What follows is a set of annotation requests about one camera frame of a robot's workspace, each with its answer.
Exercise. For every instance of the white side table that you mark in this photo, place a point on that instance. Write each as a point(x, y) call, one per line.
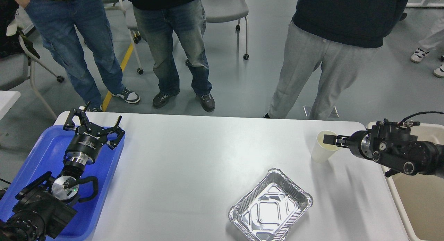
point(7, 100)

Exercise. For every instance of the aluminium foil tray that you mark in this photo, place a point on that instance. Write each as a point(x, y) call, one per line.
point(269, 210)

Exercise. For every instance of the blue plastic tray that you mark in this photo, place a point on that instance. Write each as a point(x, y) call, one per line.
point(47, 155)

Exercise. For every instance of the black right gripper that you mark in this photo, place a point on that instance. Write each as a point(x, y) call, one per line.
point(358, 143)

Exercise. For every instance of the person in blue jeans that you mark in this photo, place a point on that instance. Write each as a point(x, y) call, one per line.
point(59, 22)

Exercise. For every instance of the beige plastic bin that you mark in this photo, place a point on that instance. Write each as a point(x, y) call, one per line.
point(420, 203)

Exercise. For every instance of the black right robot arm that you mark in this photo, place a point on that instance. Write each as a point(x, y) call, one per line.
point(391, 144)

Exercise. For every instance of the white paper cup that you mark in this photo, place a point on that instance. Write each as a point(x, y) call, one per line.
point(321, 152)

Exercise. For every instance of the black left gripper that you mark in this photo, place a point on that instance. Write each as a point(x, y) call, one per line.
point(86, 140)

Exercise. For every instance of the person in grey sweatpants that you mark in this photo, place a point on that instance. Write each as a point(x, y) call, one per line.
point(340, 37)

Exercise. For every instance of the grey chair centre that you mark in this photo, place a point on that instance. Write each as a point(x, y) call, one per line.
point(221, 11)

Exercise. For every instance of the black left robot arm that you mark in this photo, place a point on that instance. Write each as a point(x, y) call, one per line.
point(60, 190)

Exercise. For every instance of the grey chair left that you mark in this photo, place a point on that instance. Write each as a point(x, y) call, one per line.
point(17, 68)

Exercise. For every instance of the person in white sneakers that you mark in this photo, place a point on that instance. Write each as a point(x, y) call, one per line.
point(434, 38)

